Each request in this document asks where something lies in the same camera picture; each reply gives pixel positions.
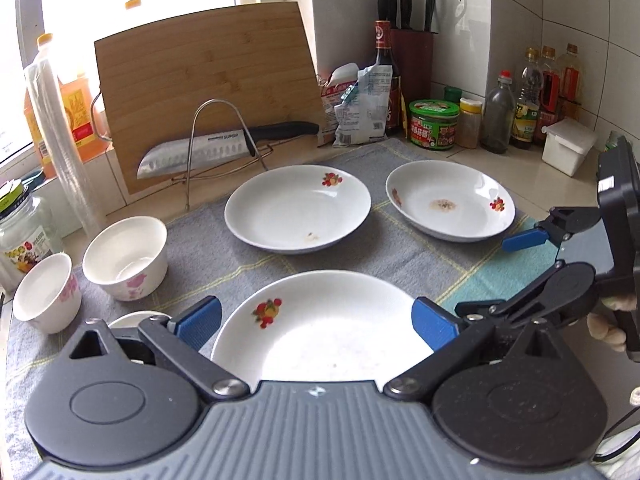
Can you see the red and white snack bag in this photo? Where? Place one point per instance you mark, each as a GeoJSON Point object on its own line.
{"type": "Point", "coordinates": [330, 105]}

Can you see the red-labelled sauce bottle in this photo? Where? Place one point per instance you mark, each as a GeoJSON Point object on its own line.
{"type": "Point", "coordinates": [549, 90]}

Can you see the person's right hand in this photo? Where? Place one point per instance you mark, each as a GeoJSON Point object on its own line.
{"type": "Point", "coordinates": [607, 330]}

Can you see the dark red knife block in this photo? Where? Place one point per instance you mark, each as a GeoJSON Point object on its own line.
{"type": "Point", "coordinates": [417, 75]}

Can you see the sleeve of clear plastic cups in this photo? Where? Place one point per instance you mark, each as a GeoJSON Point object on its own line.
{"type": "Point", "coordinates": [55, 135]}

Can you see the white wall hook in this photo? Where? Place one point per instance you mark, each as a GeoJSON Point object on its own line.
{"type": "Point", "coordinates": [465, 5]}

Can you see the small teal dish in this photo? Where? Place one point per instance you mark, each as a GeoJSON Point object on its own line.
{"type": "Point", "coordinates": [37, 177]}

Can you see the grey checked cloth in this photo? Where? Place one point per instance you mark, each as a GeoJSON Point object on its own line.
{"type": "Point", "coordinates": [400, 265]}

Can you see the red-capped glass bottle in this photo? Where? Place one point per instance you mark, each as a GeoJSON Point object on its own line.
{"type": "Point", "coordinates": [497, 120]}

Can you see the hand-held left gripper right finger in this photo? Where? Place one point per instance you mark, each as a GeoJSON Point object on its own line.
{"type": "Point", "coordinates": [435, 327]}

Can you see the orange cooking oil jug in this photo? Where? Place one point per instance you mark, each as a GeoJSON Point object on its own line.
{"type": "Point", "coordinates": [77, 110]}
{"type": "Point", "coordinates": [131, 4]}

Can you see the small green-capped bottle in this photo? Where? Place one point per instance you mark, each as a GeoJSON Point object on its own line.
{"type": "Point", "coordinates": [452, 93]}

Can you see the white plastic box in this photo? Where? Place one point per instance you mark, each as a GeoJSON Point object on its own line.
{"type": "Point", "coordinates": [567, 147]}

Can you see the labelled glass jar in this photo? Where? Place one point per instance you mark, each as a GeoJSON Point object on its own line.
{"type": "Point", "coordinates": [30, 240]}

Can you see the dark soy sauce bottle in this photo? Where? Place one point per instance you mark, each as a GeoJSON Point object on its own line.
{"type": "Point", "coordinates": [382, 42]}

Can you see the blue and white bag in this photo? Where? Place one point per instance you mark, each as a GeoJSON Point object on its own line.
{"type": "Point", "coordinates": [362, 110]}

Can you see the white bowl with pink flowers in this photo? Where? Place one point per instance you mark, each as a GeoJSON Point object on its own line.
{"type": "Point", "coordinates": [132, 319]}
{"type": "Point", "coordinates": [125, 247]}
{"type": "Point", "coordinates": [45, 285]}

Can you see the amber condiment bottle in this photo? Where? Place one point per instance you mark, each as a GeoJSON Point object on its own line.
{"type": "Point", "coordinates": [570, 80]}

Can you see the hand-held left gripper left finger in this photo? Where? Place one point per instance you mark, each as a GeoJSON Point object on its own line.
{"type": "Point", "coordinates": [200, 320]}

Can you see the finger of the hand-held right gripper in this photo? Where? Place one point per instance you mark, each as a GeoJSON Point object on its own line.
{"type": "Point", "coordinates": [522, 241]}
{"type": "Point", "coordinates": [480, 310]}

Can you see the bamboo cutting board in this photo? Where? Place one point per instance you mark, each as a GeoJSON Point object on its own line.
{"type": "Point", "coordinates": [200, 70]}

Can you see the green-lidded sauce jar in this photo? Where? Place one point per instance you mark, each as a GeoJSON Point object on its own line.
{"type": "Point", "coordinates": [434, 130]}

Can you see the yellow-lidded spice jar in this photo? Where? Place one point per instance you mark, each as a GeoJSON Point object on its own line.
{"type": "Point", "coordinates": [470, 127]}

